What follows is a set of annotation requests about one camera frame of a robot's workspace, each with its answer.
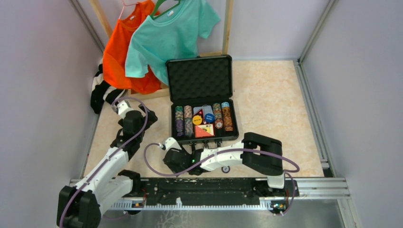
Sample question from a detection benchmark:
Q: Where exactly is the orange t-shirt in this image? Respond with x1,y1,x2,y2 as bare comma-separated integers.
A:
103,0,161,95

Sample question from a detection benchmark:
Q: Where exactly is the green blue chip row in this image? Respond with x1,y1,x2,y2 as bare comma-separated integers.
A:
174,106,184,122

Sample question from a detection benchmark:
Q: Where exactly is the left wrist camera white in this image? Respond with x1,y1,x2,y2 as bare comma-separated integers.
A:
112,100,134,119

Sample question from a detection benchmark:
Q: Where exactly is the wooden clothes rack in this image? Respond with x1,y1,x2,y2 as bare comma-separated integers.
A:
88,0,234,100

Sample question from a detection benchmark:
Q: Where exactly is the blue round button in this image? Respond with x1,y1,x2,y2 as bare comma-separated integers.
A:
204,113,215,123

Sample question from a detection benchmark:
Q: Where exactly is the green multicolour chip row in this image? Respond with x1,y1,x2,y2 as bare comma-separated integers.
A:
212,103,222,120

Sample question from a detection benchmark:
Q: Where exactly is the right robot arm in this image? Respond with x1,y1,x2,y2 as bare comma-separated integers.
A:
162,132,287,196

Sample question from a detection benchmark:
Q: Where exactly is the blue backed card deck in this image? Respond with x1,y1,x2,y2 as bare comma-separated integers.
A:
193,104,213,115

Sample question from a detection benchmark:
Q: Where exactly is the black white striped garment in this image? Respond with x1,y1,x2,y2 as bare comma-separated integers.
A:
90,59,126,114

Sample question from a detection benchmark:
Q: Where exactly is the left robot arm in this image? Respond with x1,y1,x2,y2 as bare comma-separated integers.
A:
57,102,158,228

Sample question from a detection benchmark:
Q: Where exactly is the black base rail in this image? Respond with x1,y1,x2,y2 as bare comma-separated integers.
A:
125,178,299,206

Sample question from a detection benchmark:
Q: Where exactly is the red playing card box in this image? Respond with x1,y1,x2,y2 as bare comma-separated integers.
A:
194,124,215,138

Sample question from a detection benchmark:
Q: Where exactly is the yellow round button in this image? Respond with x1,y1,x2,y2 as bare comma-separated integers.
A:
192,115,203,125

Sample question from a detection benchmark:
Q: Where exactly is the teal t-shirt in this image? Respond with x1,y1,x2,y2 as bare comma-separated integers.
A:
125,0,221,84

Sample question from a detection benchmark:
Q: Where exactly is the purple chip row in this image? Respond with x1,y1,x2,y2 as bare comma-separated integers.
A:
175,119,184,137

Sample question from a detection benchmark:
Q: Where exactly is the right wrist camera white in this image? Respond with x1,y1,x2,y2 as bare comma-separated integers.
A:
161,137,182,151

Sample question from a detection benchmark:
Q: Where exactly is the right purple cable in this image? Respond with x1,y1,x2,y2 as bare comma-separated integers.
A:
143,142,300,217

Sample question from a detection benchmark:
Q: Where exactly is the black poker set case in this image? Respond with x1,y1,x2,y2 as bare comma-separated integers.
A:
165,55,239,144

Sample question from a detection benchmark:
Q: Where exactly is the red black triangle marker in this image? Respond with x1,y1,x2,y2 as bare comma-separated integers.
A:
193,107,203,116

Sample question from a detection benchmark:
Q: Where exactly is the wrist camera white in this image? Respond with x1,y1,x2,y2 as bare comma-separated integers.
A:
161,137,182,151
112,100,134,119

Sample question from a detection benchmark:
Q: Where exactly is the orange red chip row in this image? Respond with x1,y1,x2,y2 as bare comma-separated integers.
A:
221,102,233,132

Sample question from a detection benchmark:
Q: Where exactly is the purple chip on table right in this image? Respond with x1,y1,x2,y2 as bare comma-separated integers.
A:
221,166,230,173

